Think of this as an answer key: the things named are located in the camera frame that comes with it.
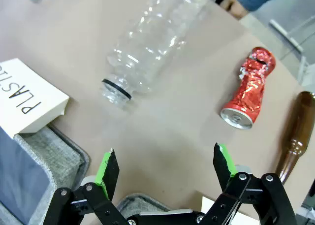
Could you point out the brown glass bottle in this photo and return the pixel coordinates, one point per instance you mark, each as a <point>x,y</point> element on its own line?
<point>299,126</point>

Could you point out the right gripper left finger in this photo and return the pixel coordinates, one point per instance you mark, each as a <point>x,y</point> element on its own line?
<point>109,170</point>

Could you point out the grey fabric plastic basket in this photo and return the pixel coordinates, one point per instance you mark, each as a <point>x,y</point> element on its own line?
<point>49,151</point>

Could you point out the folded white PLASTIC label card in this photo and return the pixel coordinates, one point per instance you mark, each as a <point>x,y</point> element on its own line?
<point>24,92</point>

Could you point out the crushed red can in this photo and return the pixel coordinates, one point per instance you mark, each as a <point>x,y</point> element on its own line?
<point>248,94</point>

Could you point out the large clear plastic bottle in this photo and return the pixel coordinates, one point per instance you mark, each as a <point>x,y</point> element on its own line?
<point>152,45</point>

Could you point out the folded white CAN label card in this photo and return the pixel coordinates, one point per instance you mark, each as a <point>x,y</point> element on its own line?
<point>208,204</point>

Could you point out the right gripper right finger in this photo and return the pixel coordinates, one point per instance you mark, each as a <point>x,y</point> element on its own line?
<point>221,166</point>

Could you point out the grey fabric can basket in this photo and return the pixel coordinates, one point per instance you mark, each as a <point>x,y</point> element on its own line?
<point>137,201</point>

